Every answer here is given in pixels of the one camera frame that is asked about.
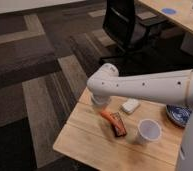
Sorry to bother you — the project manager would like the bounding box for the black office chair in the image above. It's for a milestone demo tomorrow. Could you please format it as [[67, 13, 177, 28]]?
[[103, 0, 166, 56]]

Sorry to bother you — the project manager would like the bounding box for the white ceramic cup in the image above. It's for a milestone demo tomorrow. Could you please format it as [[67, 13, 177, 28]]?
[[136, 119, 162, 144]]

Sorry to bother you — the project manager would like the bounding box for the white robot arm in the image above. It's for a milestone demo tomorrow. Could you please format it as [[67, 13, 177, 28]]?
[[87, 63, 193, 171]]

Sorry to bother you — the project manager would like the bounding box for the light wooden desk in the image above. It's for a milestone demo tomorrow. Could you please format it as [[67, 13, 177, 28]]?
[[138, 0, 193, 34]]

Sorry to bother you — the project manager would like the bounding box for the blue patterned plate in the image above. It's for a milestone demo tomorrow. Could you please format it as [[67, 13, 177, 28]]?
[[166, 105, 192, 128]]

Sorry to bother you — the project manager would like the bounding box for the white rectangular sponge block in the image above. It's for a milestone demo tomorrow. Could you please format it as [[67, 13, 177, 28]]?
[[121, 99, 140, 114]]

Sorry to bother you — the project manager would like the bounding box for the blue round disc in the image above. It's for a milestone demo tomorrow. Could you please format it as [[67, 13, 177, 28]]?
[[161, 8, 176, 15]]

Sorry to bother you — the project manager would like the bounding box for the dark red snack bar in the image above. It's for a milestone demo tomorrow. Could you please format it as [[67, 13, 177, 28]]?
[[111, 113, 127, 137]]

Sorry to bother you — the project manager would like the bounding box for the orange carrot-like pepper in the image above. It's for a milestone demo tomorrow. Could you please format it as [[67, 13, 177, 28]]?
[[100, 110, 114, 123]]

